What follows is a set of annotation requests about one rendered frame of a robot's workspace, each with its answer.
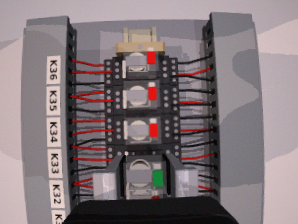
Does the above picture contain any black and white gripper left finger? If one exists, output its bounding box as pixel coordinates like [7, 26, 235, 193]
[92, 155, 126, 200]

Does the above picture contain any grey relay with green button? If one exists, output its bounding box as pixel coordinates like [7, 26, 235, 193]
[123, 154, 167, 195]

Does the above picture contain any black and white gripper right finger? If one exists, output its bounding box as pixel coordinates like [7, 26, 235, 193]
[162, 153, 199, 198]

